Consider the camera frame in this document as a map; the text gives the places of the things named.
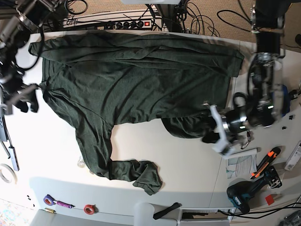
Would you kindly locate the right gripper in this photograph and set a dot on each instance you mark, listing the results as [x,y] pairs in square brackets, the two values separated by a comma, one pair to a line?
[16,93]

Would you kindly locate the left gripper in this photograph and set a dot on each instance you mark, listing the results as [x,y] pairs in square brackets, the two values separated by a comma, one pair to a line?
[231,128]

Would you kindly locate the dark green t-shirt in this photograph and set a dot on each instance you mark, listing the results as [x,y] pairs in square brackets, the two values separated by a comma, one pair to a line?
[98,80]

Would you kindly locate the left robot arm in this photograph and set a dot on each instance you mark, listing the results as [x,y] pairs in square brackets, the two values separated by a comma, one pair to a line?
[265,101]

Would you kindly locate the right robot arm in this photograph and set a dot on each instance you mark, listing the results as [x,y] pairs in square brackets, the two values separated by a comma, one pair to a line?
[30,17]

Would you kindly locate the paper instruction booklet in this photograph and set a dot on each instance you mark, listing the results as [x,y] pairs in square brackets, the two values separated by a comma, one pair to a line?
[241,163]

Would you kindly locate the dark remote control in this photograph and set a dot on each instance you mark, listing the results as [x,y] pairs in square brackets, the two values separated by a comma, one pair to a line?
[3,135]

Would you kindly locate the grey usb hub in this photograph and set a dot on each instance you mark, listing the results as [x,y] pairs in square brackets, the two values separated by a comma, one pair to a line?
[13,158]

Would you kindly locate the orange black utility knife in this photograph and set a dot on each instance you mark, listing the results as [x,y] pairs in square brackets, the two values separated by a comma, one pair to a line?
[266,161]

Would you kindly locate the blue box with black knob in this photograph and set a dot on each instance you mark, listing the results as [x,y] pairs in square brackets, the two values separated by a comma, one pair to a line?
[286,102]

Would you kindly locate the red square card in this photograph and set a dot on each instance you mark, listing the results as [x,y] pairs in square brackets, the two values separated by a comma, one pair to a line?
[269,199]

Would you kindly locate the white rectangular device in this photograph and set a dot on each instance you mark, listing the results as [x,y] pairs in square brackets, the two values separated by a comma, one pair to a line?
[293,158]

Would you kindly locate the white tape roll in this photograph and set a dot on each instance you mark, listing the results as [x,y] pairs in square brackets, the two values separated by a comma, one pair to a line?
[7,174]

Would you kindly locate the purple tape roll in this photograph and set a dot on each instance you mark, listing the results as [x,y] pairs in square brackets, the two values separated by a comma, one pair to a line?
[49,200]

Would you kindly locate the gold green small cylinder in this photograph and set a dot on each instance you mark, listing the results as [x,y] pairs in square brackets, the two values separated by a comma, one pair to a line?
[49,210]

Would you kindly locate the purple marker pen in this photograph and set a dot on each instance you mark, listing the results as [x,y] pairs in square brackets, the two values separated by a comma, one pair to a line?
[64,204]

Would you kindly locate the black power strip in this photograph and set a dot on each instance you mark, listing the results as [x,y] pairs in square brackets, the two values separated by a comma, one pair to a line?
[128,25]

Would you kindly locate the red tape roll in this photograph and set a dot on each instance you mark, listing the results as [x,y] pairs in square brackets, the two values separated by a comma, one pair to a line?
[89,209]

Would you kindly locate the black cordless drill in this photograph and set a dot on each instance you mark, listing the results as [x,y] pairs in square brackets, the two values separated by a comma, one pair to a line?
[242,192]

